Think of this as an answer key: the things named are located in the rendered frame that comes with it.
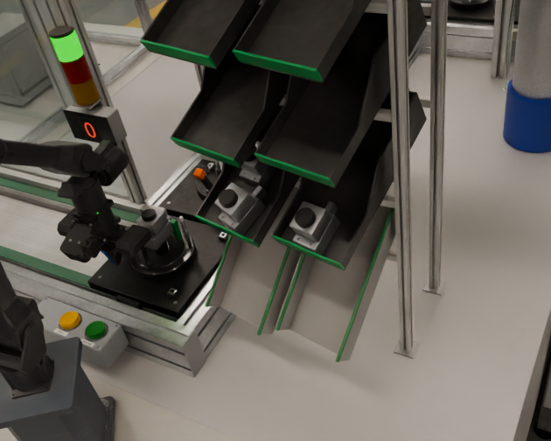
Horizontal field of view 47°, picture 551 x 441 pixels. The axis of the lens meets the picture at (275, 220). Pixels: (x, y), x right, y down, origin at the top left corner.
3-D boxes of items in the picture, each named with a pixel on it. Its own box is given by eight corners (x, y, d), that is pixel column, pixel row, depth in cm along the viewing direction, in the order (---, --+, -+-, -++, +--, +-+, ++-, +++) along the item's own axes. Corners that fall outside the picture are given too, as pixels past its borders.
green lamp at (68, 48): (72, 63, 125) (62, 40, 122) (53, 60, 127) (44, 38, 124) (88, 51, 128) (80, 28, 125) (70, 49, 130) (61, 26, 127)
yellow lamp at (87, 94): (89, 107, 131) (80, 87, 128) (72, 104, 133) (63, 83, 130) (105, 94, 134) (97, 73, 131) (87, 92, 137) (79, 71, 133)
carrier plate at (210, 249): (180, 319, 126) (177, 311, 124) (90, 287, 136) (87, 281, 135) (241, 240, 140) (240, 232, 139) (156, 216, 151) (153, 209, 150)
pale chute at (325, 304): (350, 360, 108) (338, 362, 104) (289, 328, 115) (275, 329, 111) (407, 204, 106) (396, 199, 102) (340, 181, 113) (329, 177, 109)
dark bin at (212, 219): (259, 248, 103) (238, 229, 97) (201, 221, 110) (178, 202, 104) (340, 107, 109) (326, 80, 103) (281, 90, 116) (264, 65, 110)
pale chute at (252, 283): (273, 334, 115) (259, 335, 111) (219, 305, 122) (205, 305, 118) (324, 186, 112) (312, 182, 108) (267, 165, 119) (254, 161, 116)
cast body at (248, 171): (265, 191, 107) (247, 171, 101) (246, 184, 109) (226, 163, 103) (289, 150, 108) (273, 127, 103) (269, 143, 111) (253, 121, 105)
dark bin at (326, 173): (334, 189, 86) (316, 161, 80) (261, 162, 93) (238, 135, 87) (427, 24, 91) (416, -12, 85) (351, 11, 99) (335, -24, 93)
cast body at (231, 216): (242, 237, 105) (222, 219, 99) (225, 224, 107) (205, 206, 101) (274, 198, 105) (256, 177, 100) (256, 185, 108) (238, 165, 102)
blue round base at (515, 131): (560, 158, 158) (569, 106, 149) (496, 148, 165) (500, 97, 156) (572, 124, 168) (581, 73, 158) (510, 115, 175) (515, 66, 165)
